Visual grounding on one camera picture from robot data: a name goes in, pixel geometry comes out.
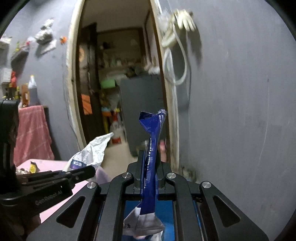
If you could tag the wall power socket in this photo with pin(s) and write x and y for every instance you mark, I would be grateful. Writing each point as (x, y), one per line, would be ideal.
(48, 47)

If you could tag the blue plastic bucket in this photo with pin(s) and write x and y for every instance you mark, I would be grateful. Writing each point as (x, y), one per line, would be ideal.
(164, 211)

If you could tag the pink floral table cloth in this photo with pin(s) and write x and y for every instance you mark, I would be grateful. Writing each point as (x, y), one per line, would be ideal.
(43, 191)

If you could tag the hanging plastic bag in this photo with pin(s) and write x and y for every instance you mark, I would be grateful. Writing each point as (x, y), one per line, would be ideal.
(45, 33)

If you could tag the white wall box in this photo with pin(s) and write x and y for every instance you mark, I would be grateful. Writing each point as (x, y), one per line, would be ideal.
(6, 75)

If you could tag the wall spice shelf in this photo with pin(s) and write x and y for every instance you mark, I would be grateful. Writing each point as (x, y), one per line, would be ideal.
(21, 53)

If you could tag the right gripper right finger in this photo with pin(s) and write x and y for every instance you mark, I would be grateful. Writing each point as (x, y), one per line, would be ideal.
(202, 211)

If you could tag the grey cabinet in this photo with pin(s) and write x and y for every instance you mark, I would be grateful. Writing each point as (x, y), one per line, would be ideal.
(141, 93)

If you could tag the white red sack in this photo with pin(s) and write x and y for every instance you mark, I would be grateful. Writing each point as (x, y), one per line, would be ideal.
(116, 129)

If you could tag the white rubber gloves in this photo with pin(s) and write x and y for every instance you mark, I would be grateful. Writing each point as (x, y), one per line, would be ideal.
(172, 24)

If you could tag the red checked cloth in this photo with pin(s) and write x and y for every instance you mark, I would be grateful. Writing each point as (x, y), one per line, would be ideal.
(33, 139)

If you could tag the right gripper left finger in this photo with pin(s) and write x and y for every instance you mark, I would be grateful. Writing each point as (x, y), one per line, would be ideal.
(96, 212)

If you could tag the green box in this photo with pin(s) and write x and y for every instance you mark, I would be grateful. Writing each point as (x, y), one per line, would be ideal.
(107, 84)

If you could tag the white plastic bag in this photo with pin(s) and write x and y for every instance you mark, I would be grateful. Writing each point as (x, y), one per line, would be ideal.
(91, 155)

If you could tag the blue snack wrapper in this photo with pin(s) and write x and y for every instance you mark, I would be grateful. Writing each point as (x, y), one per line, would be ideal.
(142, 221)

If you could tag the orange wall hook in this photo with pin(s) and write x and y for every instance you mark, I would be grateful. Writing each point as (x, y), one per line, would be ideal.
(63, 40)

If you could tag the large oil jug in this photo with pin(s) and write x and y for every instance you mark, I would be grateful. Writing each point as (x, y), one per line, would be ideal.
(33, 92)

